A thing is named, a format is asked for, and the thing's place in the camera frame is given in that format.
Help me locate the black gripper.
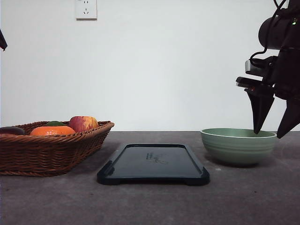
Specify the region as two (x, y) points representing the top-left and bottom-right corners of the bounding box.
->
(235, 45), (300, 138)

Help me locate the green ceramic bowl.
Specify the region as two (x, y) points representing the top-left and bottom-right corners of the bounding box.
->
(201, 127), (277, 165)

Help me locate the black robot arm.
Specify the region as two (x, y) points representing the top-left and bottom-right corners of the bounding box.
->
(236, 0), (300, 139)
(0, 30), (8, 51)

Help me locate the brown wicker basket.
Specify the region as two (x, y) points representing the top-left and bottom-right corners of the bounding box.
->
(0, 121), (115, 177)

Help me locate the black serving tray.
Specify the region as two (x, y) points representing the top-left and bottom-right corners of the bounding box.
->
(97, 144), (210, 185)

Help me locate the red yellow apple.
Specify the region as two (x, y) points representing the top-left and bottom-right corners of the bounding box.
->
(69, 116), (98, 132)

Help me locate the green lime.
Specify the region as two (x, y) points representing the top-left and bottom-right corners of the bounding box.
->
(46, 121), (64, 126)

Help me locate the orange fruit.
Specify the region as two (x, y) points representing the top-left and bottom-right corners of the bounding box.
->
(30, 126), (76, 136)

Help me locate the dark red apple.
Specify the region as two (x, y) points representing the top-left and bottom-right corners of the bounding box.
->
(0, 126), (23, 135)

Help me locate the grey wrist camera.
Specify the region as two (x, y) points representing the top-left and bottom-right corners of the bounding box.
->
(245, 56), (277, 76)

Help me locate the white wall socket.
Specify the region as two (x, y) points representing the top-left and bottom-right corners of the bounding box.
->
(75, 0), (98, 22)

